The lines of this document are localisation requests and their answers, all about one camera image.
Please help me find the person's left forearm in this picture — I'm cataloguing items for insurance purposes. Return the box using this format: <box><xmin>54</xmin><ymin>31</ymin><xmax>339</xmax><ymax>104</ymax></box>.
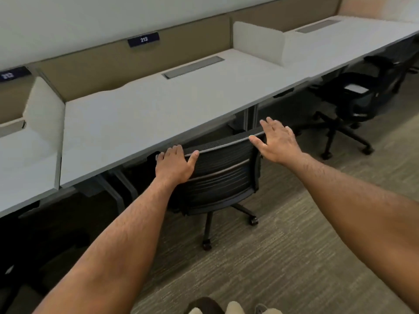
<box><xmin>32</xmin><ymin>176</ymin><xmax>191</xmax><ymax>314</ymax></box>

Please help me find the person's right forearm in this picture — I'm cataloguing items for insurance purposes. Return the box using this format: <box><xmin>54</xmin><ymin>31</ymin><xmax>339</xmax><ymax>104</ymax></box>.
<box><xmin>289</xmin><ymin>154</ymin><xmax>419</xmax><ymax>314</ymax></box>

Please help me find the person's right hand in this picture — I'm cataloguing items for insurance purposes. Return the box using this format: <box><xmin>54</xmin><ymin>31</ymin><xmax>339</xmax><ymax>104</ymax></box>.
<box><xmin>249</xmin><ymin>117</ymin><xmax>304</xmax><ymax>165</ymax></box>

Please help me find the black office chair with armrests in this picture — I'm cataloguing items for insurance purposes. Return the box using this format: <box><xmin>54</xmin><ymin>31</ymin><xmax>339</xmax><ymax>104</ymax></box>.
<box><xmin>307</xmin><ymin>55</ymin><xmax>408</xmax><ymax>160</ymax></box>

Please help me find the grey desk cable cover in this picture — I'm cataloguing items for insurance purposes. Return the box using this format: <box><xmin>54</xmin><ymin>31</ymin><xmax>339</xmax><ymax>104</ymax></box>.
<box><xmin>162</xmin><ymin>56</ymin><xmax>226</xmax><ymax>80</ymax></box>
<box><xmin>295</xmin><ymin>19</ymin><xmax>342</xmax><ymax>34</ymax></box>
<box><xmin>0</xmin><ymin>118</ymin><xmax>27</xmax><ymax>138</ymax></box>

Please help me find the grey metal desk leg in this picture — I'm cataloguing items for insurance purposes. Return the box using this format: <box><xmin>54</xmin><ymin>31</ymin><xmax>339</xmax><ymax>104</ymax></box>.
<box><xmin>242</xmin><ymin>103</ymin><xmax>260</xmax><ymax>132</ymax></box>
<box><xmin>75</xmin><ymin>169</ymin><xmax>139</xmax><ymax>214</ymax></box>

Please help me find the tan fabric partition panel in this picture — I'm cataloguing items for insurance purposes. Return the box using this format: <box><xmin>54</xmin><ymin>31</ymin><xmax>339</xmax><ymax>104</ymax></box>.
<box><xmin>0</xmin><ymin>0</ymin><xmax>343</xmax><ymax>124</ymax></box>

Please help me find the person's beige trouser leg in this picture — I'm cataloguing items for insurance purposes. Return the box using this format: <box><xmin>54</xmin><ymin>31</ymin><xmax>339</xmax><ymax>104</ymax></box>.
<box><xmin>225</xmin><ymin>301</ymin><xmax>283</xmax><ymax>314</ymax></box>

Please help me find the person's left hand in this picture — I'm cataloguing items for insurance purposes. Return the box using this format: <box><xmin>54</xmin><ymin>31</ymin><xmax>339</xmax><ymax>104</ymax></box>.
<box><xmin>155</xmin><ymin>145</ymin><xmax>199</xmax><ymax>186</ymax></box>

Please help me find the black mesh office chair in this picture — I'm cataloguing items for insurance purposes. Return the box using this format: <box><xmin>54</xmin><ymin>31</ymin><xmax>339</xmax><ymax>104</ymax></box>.
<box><xmin>147</xmin><ymin>127</ymin><xmax>266</xmax><ymax>252</ymax></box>

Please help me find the dark blue desk number sign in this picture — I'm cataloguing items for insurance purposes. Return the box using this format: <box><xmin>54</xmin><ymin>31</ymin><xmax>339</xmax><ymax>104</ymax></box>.
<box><xmin>127</xmin><ymin>31</ymin><xmax>160</xmax><ymax>48</ymax></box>
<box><xmin>0</xmin><ymin>66</ymin><xmax>32</xmax><ymax>83</ymax></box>

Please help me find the white desk divider panel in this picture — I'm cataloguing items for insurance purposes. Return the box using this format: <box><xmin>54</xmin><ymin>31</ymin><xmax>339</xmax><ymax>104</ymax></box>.
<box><xmin>22</xmin><ymin>76</ymin><xmax>66</xmax><ymax>155</ymax></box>
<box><xmin>232</xmin><ymin>21</ymin><xmax>286</xmax><ymax>67</ymax></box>

